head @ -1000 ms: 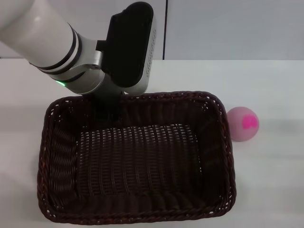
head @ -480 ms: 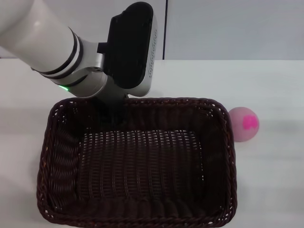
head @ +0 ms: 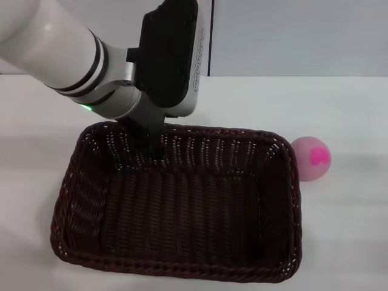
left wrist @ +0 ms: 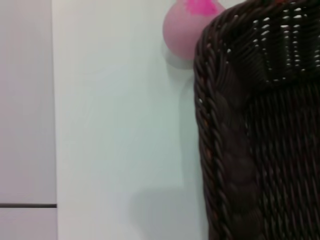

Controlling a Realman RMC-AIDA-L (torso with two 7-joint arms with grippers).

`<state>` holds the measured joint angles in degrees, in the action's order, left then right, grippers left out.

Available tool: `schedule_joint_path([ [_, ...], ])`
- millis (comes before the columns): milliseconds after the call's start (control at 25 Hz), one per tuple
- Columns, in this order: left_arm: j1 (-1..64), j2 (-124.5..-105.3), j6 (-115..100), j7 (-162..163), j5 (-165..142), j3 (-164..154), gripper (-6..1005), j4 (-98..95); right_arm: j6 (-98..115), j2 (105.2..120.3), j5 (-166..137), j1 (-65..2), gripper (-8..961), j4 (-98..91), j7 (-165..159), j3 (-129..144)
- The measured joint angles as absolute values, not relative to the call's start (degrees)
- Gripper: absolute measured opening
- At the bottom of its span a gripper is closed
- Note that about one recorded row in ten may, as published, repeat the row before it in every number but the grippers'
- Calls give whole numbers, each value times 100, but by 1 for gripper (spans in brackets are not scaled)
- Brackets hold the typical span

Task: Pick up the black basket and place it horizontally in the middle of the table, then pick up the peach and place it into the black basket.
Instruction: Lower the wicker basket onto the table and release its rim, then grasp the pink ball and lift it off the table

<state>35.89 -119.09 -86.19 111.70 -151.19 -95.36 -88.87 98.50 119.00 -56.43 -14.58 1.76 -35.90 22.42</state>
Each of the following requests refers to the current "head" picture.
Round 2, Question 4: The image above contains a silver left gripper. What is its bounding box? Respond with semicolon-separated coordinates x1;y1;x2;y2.
64;43;167;159

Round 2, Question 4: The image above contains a dark brown woven basket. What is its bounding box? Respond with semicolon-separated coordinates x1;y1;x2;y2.
50;121;304;283

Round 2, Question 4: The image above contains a pink ball with magenta mark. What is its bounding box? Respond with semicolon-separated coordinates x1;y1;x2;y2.
290;136;332;182

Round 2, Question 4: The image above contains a black and silver wrist camera box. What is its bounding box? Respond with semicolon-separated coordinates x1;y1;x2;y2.
126;0;210;119

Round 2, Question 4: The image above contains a black vertical wall strip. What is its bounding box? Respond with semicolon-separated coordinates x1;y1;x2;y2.
207;0;216;77

